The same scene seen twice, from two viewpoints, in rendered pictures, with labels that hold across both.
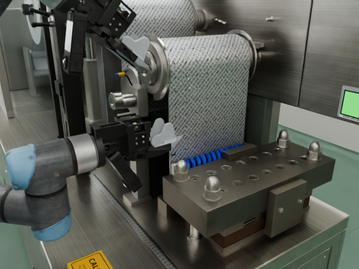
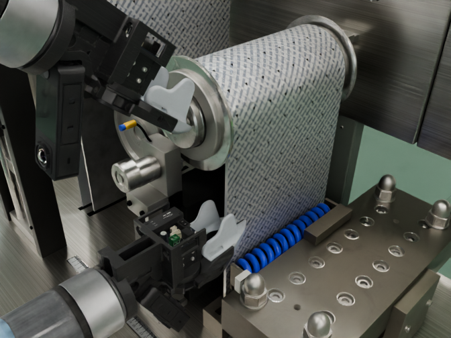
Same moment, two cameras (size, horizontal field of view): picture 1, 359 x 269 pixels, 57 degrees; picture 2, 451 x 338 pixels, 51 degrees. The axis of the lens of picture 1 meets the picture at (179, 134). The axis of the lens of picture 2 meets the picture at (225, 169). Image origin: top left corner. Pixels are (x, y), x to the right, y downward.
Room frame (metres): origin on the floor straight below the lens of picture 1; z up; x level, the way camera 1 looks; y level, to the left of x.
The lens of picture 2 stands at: (0.22, 0.12, 1.52)
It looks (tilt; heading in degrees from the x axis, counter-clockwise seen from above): 34 degrees down; 349
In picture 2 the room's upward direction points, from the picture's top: 1 degrees clockwise
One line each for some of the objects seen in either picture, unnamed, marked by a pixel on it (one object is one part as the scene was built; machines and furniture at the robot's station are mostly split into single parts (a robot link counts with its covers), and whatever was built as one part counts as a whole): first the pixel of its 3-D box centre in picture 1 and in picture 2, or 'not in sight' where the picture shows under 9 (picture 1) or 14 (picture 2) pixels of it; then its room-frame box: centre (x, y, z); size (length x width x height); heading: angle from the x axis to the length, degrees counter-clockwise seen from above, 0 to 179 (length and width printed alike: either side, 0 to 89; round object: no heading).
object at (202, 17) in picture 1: (193, 20); not in sight; (1.12, -0.04, 1.33); 0.07 x 0.07 x 0.07; 34
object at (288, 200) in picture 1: (286, 207); (410, 316); (0.62, -0.24, 0.96); 0.10 x 0.03 x 0.11; 124
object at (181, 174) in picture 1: (181, 169); (254, 287); (0.63, 0.00, 1.05); 0.04 x 0.04 x 0.04
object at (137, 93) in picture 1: (133, 147); (156, 236); (0.75, 0.11, 1.05); 0.06 x 0.05 x 0.31; 124
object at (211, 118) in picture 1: (210, 122); (282, 186); (0.76, -0.07, 1.11); 0.23 x 0.01 x 0.18; 124
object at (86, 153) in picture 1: (82, 152); (92, 302); (0.59, 0.19, 1.11); 0.08 x 0.05 x 0.08; 34
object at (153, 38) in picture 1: (153, 68); (190, 115); (0.75, 0.06, 1.25); 0.15 x 0.01 x 0.15; 33
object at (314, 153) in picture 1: (314, 149); (440, 211); (0.74, -0.33, 1.05); 0.04 x 0.04 x 0.04
